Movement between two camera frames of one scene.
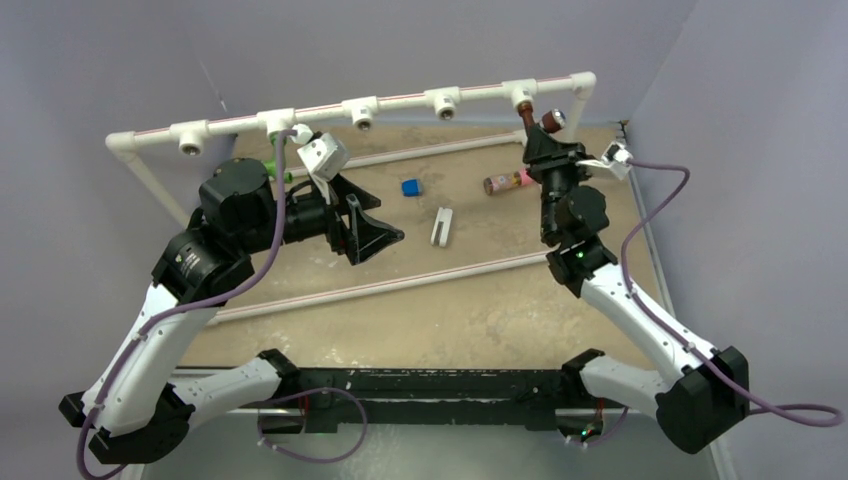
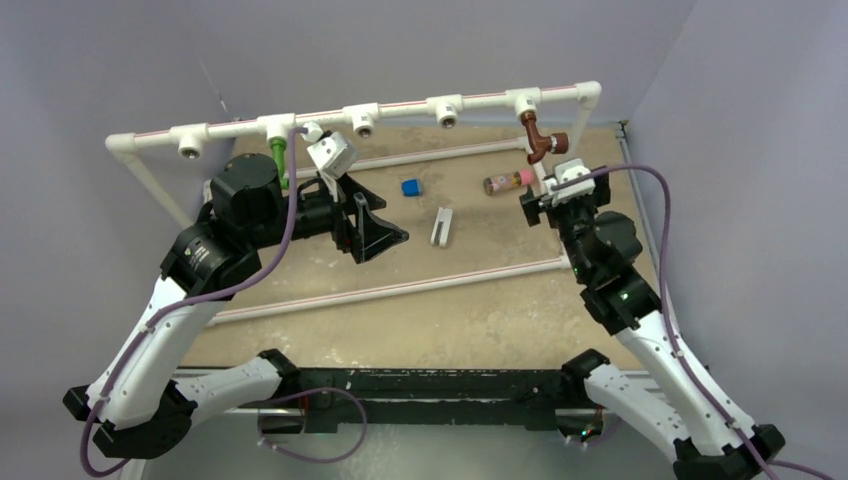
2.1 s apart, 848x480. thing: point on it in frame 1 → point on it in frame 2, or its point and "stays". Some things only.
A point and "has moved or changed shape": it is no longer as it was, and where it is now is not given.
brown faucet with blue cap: (551, 120) has moved or changed shape
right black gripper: (540, 158) → (532, 207)
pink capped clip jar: (493, 184) stays
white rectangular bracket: (441, 226) stays
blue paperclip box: (411, 188) stays
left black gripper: (359, 238) stays
